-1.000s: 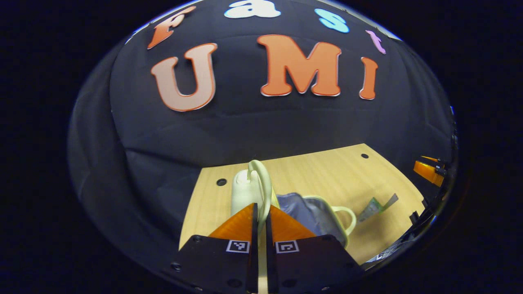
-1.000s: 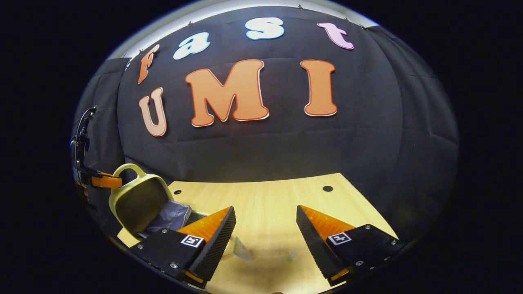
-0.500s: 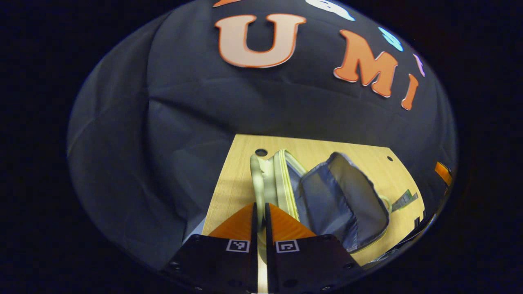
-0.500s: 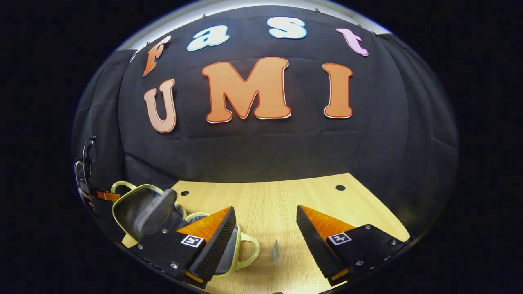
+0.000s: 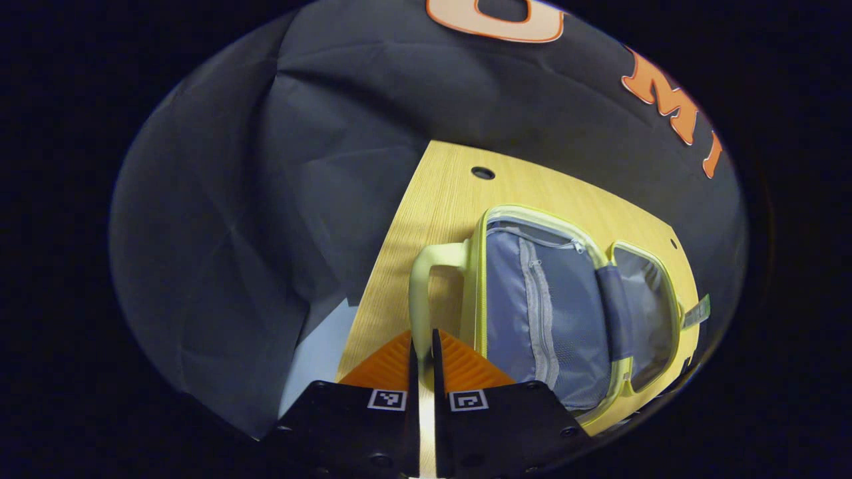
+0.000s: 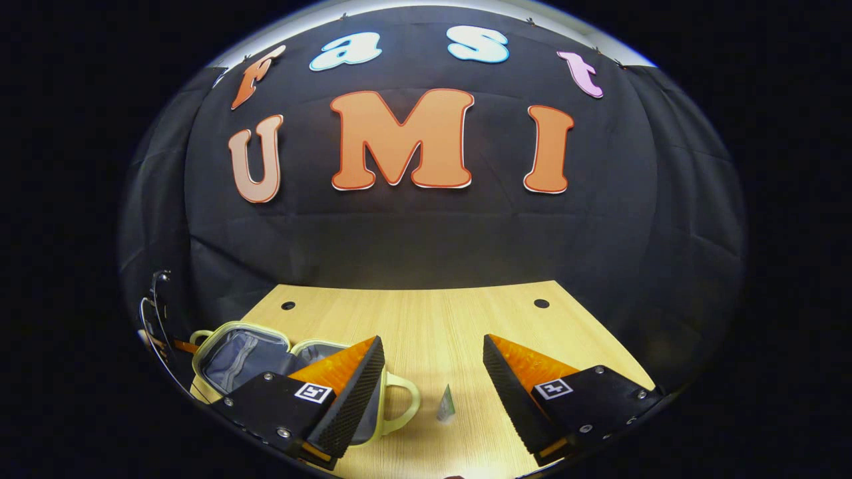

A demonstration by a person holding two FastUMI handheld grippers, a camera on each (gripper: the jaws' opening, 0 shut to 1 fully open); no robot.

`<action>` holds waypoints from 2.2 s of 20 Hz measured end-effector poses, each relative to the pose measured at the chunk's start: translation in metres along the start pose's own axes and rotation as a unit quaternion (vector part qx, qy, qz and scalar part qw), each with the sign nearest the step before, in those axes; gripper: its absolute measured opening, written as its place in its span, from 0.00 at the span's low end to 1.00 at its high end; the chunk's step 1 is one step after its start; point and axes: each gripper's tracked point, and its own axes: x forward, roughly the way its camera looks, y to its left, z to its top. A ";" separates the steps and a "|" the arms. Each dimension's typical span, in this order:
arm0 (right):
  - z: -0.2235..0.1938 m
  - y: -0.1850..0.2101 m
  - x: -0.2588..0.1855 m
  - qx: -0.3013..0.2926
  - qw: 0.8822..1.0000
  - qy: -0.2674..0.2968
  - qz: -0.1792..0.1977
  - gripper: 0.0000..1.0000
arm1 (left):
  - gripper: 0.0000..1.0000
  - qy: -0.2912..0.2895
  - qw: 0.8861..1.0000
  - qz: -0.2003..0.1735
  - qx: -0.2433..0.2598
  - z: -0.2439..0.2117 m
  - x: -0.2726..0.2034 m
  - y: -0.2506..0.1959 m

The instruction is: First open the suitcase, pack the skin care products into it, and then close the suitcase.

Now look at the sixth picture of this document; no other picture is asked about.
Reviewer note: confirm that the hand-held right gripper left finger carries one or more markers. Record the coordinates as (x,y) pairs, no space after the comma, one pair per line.
(356,399)

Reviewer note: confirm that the pale yellow small suitcase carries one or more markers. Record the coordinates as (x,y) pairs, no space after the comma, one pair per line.
(243,359)

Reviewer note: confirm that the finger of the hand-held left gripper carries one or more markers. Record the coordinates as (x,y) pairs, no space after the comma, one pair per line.
(186,346)

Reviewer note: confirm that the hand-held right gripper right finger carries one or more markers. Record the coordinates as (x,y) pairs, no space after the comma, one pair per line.
(512,399)

